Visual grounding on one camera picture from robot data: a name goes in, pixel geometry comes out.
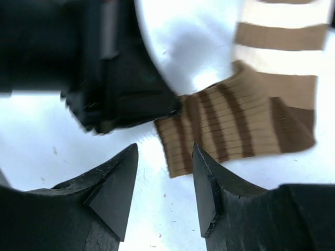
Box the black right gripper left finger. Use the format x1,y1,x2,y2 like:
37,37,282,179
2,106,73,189
1,144,138,250

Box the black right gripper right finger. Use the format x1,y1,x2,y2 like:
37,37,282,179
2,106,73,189
192,144,334,251

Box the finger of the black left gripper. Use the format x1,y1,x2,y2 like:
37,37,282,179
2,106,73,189
65,86,182,134

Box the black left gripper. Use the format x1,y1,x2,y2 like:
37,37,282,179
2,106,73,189
1,1,168,105

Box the brown tan striped sock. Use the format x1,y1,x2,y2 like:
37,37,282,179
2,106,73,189
155,1,333,177

